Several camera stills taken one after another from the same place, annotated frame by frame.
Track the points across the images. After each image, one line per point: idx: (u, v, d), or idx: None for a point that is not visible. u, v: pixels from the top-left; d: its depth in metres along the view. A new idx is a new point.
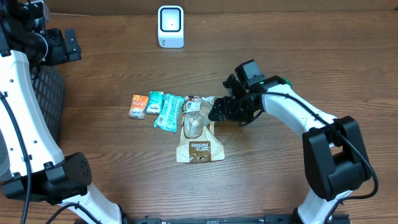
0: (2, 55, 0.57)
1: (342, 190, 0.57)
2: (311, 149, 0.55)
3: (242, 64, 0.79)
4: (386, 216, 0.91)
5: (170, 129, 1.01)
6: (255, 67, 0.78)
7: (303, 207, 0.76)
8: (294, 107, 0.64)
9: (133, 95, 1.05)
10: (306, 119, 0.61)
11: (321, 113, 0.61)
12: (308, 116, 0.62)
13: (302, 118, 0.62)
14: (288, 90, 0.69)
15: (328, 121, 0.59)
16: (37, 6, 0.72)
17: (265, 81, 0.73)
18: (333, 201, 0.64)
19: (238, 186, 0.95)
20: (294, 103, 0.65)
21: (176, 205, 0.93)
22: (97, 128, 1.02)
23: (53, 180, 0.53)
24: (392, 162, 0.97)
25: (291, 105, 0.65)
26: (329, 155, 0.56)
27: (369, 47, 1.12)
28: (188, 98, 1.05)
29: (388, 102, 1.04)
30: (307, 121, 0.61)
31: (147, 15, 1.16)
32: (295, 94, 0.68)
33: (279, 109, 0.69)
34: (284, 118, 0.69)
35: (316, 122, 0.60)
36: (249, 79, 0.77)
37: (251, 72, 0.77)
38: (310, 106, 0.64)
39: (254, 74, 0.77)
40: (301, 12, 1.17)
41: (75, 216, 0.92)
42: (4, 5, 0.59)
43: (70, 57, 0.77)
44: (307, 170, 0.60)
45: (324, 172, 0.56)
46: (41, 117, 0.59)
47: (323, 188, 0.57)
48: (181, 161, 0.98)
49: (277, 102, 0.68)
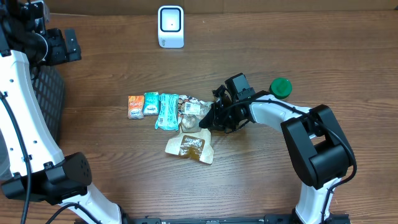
0: (2, 55, 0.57)
1: (329, 177, 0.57)
2: (290, 136, 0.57)
3: (232, 77, 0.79)
4: (386, 216, 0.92)
5: (173, 128, 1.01)
6: (244, 82, 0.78)
7: (300, 205, 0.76)
8: (275, 107, 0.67)
9: (129, 96, 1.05)
10: (285, 113, 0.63)
11: (297, 107, 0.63)
12: (286, 112, 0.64)
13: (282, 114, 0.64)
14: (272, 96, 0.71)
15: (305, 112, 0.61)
16: (37, 5, 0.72)
17: (254, 96, 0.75)
18: (324, 191, 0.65)
19: (238, 186, 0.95)
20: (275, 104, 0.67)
21: (176, 205, 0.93)
22: (97, 128, 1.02)
23: (53, 180, 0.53)
24: (392, 162, 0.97)
25: (272, 106, 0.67)
26: (308, 141, 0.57)
27: (369, 47, 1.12)
28: (185, 98, 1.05)
29: (388, 102, 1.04)
30: (286, 115, 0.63)
31: (147, 15, 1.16)
32: None
33: (265, 115, 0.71)
34: (270, 121, 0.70)
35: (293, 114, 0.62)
36: (238, 92, 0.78)
37: (241, 85, 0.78)
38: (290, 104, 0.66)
39: (242, 88, 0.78)
40: (301, 12, 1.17)
41: (75, 216, 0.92)
42: (4, 4, 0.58)
43: (70, 57, 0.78)
44: (293, 161, 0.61)
45: (306, 159, 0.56)
46: (41, 117, 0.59)
47: (308, 175, 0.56)
48: (171, 152, 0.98)
49: (262, 107, 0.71)
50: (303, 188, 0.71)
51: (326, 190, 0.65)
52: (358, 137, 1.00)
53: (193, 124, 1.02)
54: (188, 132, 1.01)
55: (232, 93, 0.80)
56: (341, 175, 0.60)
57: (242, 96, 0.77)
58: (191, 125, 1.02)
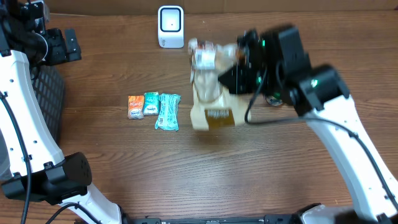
0: (2, 55, 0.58)
1: None
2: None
3: (277, 33, 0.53)
4: None
5: (173, 128, 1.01)
6: (294, 39, 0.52)
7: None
8: (362, 165, 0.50)
9: (129, 96, 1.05)
10: (375, 193, 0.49)
11: (389, 179, 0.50)
12: (377, 188, 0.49)
13: (368, 188, 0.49)
14: (351, 119, 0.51)
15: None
16: (37, 6, 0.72)
17: (314, 73, 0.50)
18: None
19: (244, 195, 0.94)
20: (362, 161, 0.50)
21: (176, 205, 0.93)
22: (97, 128, 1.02)
23: (53, 180, 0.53)
24: (392, 162, 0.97)
25: (356, 157, 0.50)
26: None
27: (369, 47, 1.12)
28: (196, 47, 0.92)
29: (388, 102, 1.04)
30: (377, 197, 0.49)
31: (147, 16, 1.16)
32: (361, 127, 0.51)
33: (331, 144, 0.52)
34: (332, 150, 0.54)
35: (387, 201, 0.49)
36: (284, 58, 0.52)
37: (291, 47, 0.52)
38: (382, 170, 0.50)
39: (293, 53, 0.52)
40: (301, 12, 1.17)
41: (75, 216, 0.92)
42: (4, 4, 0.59)
43: (70, 57, 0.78)
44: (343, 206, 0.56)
45: None
46: (41, 117, 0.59)
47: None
48: (200, 126, 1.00)
49: (334, 137, 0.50)
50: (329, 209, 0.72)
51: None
52: None
53: (211, 81, 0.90)
54: (208, 103, 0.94)
55: (276, 56, 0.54)
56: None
57: (290, 63, 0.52)
58: (209, 83, 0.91)
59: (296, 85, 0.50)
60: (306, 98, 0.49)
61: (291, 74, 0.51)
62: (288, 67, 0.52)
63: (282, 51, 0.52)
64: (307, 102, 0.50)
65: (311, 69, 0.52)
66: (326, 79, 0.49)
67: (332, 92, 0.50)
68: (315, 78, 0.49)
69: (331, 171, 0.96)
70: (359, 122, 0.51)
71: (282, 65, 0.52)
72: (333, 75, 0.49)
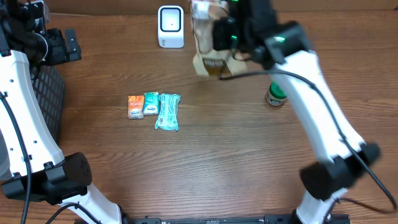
0: (2, 55, 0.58)
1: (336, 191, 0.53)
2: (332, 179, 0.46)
3: None
4: (386, 216, 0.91)
5: (173, 128, 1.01)
6: None
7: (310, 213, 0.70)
8: (320, 111, 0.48)
9: (129, 96, 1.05)
10: (330, 136, 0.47)
11: (344, 124, 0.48)
12: (334, 133, 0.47)
13: (324, 132, 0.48)
14: (311, 70, 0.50)
15: (353, 144, 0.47)
16: (37, 5, 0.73)
17: (280, 32, 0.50)
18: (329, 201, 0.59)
19: (243, 195, 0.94)
20: (317, 105, 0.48)
21: (176, 205, 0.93)
22: (97, 128, 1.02)
23: (53, 180, 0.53)
24: (392, 162, 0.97)
25: (315, 103, 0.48)
26: (346, 182, 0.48)
27: (369, 47, 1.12)
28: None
29: (388, 102, 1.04)
30: (332, 140, 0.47)
31: (147, 16, 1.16)
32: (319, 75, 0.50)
33: (291, 94, 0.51)
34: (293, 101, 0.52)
35: (342, 144, 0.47)
36: (255, 17, 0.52)
37: (259, 1, 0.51)
38: (339, 117, 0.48)
39: (261, 11, 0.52)
40: (301, 12, 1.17)
41: (75, 216, 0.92)
42: (4, 5, 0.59)
43: (70, 57, 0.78)
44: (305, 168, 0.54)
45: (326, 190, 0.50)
46: (41, 117, 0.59)
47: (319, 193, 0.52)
48: (201, 73, 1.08)
49: (292, 85, 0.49)
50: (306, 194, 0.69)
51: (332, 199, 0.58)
52: None
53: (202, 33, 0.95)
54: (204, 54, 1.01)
55: (246, 14, 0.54)
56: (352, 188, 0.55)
57: (260, 21, 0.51)
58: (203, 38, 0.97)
59: (263, 40, 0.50)
60: (270, 52, 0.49)
61: (260, 30, 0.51)
62: (257, 24, 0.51)
63: (253, 10, 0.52)
64: (272, 58, 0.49)
65: (278, 26, 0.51)
66: (291, 36, 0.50)
67: (296, 47, 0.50)
68: (282, 34, 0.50)
69: None
70: (318, 73, 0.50)
71: (251, 22, 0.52)
72: (298, 33, 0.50)
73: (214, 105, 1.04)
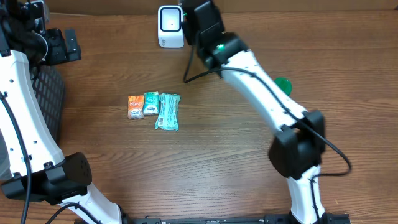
0: (2, 55, 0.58)
1: (303, 167, 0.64)
2: (282, 147, 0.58)
3: (194, 7, 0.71)
4: (386, 216, 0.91)
5: (173, 128, 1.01)
6: (209, 12, 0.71)
7: (298, 205, 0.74)
8: (262, 94, 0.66)
9: (129, 96, 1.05)
10: (275, 111, 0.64)
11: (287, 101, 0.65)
12: (277, 109, 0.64)
13: (271, 109, 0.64)
14: (250, 65, 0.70)
15: (296, 114, 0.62)
16: (37, 6, 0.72)
17: (224, 42, 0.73)
18: (306, 182, 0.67)
19: (243, 194, 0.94)
20: (261, 89, 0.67)
21: (176, 206, 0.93)
22: (97, 128, 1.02)
23: (53, 180, 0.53)
24: (392, 161, 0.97)
25: (257, 89, 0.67)
26: (296, 150, 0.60)
27: (369, 47, 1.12)
28: None
29: (388, 102, 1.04)
30: (277, 113, 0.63)
31: (147, 16, 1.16)
32: (260, 70, 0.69)
33: (244, 90, 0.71)
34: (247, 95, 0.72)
35: (285, 115, 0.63)
36: (203, 30, 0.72)
37: (205, 18, 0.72)
38: (278, 96, 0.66)
39: (208, 27, 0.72)
40: (301, 12, 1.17)
41: (75, 216, 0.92)
42: (4, 4, 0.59)
43: (70, 57, 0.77)
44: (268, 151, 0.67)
45: (288, 162, 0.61)
46: (41, 117, 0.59)
47: (284, 168, 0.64)
48: None
49: (240, 79, 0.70)
50: (290, 185, 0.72)
51: (308, 182, 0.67)
52: (357, 137, 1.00)
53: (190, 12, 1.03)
54: None
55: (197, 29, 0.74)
56: (318, 165, 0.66)
57: (208, 32, 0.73)
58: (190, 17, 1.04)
59: (210, 51, 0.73)
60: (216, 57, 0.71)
61: (208, 42, 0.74)
62: (205, 36, 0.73)
63: (201, 25, 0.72)
64: (218, 59, 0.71)
65: (222, 38, 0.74)
66: (230, 44, 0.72)
67: (236, 50, 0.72)
68: (222, 43, 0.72)
69: (331, 170, 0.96)
70: (257, 66, 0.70)
71: (201, 33, 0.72)
72: (236, 40, 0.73)
73: (215, 106, 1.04)
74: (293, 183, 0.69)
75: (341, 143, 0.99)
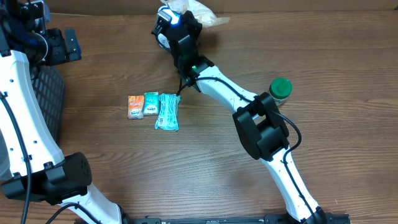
0: (2, 55, 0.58)
1: (271, 147, 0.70)
2: (240, 126, 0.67)
3: (177, 40, 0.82)
4: (387, 216, 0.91)
5: (173, 128, 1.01)
6: (189, 43, 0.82)
7: (285, 196, 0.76)
8: (224, 90, 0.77)
9: (129, 96, 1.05)
10: (233, 99, 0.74)
11: (243, 92, 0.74)
12: (235, 97, 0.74)
13: (231, 99, 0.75)
14: (216, 72, 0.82)
15: (250, 98, 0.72)
16: (37, 6, 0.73)
17: (198, 65, 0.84)
18: (280, 165, 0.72)
19: (242, 194, 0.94)
20: (223, 87, 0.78)
21: (176, 205, 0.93)
22: (97, 128, 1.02)
23: (53, 180, 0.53)
24: (392, 162, 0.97)
25: (221, 88, 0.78)
26: (255, 127, 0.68)
27: (369, 47, 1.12)
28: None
29: (388, 102, 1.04)
30: (235, 101, 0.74)
31: (147, 16, 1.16)
32: (222, 74, 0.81)
33: (212, 93, 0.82)
34: (216, 96, 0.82)
35: (241, 101, 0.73)
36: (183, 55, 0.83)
37: (186, 47, 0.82)
38: (236, 88, 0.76)
39: (187, 54, 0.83)
40: (301, 12, 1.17)
41: (75, 216, 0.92)
42: (4, 4, 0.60)
43: (70, 57, 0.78)
44: (242, 141, 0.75)
45: (253, 141, 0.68)
46: (41, 117, 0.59)
47: (254, 151, 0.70)
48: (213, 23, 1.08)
49: (208, 85, 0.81)
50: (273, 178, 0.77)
51: (282, 164, 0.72)
52: (357, 137, 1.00)
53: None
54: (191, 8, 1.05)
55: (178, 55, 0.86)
56: (286, 146, 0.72)
57: (186, 58, 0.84)
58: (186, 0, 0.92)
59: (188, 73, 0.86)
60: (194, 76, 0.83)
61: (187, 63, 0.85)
62: (185, 61, 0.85)
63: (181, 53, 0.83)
64: (194, 79, 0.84)
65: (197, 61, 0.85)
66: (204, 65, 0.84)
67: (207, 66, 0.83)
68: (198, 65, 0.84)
69: (330, 170, 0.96)
70: (218, 70, 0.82)
71: (181, 58, 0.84)
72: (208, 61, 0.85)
73: (214, 105, 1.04)
74: (273, 172, 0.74)
75: (341, 143, 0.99)
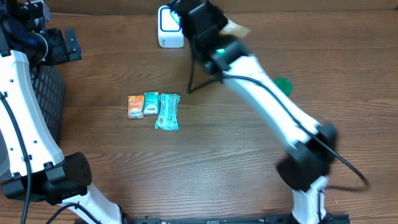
0: (2, 55, 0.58)
1: (317, 182, 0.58)
2: (298, 165, 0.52)
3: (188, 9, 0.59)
4: (387, 216, 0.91)
5: (173, 128, 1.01)
6: (206, 15, 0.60)
7: (302, 209, 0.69)
8: (269, 105, 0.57)
9: (129, 96, 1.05)
10: (286, 124, 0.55)
11: (298, 114, 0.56)
12: (288, 121, 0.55)
13: (282, 123, 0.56)
14: (254, 71, 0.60)
15: (308, 130, 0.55)
16: (37, 5, 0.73)
17: (226, 48, 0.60)
18: (316, 194, 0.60)
19: (243, 195, 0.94)
20: (271, 101, 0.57)
21: (176, 206, 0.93)
22: (97, 128, 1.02)
23: (53, 180, 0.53)
24: (392, 162, 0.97)
25: (263, 98, 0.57)
26: (312, 167, 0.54)
27: (369, 47, 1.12)
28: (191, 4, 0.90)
29: (388, 102, 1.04)
30: (288, 127, 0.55)
31: (147, 15, 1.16)
32: (266, 76, 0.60)
33: (248, 98, 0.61)
34: (253, 104, 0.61)
35: (298, 129, 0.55)
36: (198, 32, 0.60)
37: (201, 20, 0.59)
38: (287, 104, 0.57)
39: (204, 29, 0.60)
40: (301, 12, 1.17)
41: (75, 216, 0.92)
42: (4, 4, 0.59)
43: (70, 57, 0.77)
44: (282, 168, 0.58)
45: (305, 180, 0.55)
46: (41, 117, 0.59)
47: (299, 185, 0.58)
48: None
49: (244, 87, 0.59)
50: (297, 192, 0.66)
51: (318, 193, 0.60)
52: (357, 137, 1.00)
53: None
54: None
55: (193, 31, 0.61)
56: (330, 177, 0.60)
57: (204, 35, 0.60)
58: None
59: (210, 57, 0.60)
60: (219, 65, 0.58)
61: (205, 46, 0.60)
62: (203, 39, 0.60)
63: (196, 28, 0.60)
64: (220, 66, 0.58)
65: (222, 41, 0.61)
66: (232, 46, 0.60)
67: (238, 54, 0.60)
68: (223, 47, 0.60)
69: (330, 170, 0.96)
70: (260, 70, 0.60)
71: (197, 37, 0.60)
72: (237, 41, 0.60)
73: (215, 106, 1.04)
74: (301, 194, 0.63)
75: (341, 143, 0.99)
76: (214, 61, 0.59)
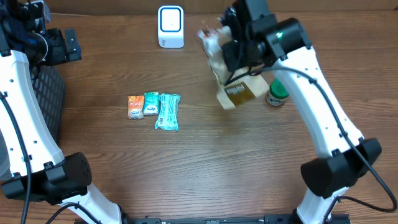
0: (2, 55, 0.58)
1: (338, 191, 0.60)
2: (333, 173, 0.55)
3: None
4: (387, 216, 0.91)
5: (173, 128, 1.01)
6: (262, 3, 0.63)
7: (309, 210, 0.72)
8: (319, 108, 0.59)
9: (129, 96, 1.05)
10: (330, 130, 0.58)
11: (346, 124, 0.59)
12: (333, 127, 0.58)
13: (325, 128, 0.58)
14: (312, 66, 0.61)
15: (352, 142, 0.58)
16: (37, 5, 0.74)
17: (283, 31, 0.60)
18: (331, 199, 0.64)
19: (243, 195, 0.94)
20: (320, 104, 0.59)
21: (176, 206, 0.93)
22: (97, 128, 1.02)
23: (53, 180, 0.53)
24: (392, 162, 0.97)
25: (314, 100, 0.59)
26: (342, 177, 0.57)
27: (369, 47, 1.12)
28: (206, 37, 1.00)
29: (387, 102, 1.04)
30: (331, 134, 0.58)
31: (148, 16, 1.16)
32: (322, 78, 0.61)
33: (295, 93, 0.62)
34: (297, 101, 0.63)
35: (341, 138, 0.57)
36: (254, 17, 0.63)
37: (257, 7, 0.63)
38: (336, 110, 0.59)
39: (260, 15, 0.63)
40: (301, 12, 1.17)
41: (75, 216, 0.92)
42: (4, 4, 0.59)
43: (70, 57, 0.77)
44: (312, 172, 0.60)
45: (331, 188, 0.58)
46: (41, 117, 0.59)
47: (323, 192, 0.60)
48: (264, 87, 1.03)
49: (295, 82, 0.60)
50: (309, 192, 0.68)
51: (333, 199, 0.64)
52: None
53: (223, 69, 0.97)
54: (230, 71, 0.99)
55: (247, 18, 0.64)
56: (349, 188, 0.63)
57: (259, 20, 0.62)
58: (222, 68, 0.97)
59: (264, 38, 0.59)
60: (272, 49, 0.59)
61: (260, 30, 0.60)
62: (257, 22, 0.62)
63: (251, 14, 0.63)
64: (273, 46, 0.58)
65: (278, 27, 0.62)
66: (289, 32, 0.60)
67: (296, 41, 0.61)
68: (280, 30, 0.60)
69: None
70: (318, 67, 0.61)
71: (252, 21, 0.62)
72: (296, 27, 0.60)
73: (214, 106, 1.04)
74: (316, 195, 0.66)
75: None
76: (267, 42, 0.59)
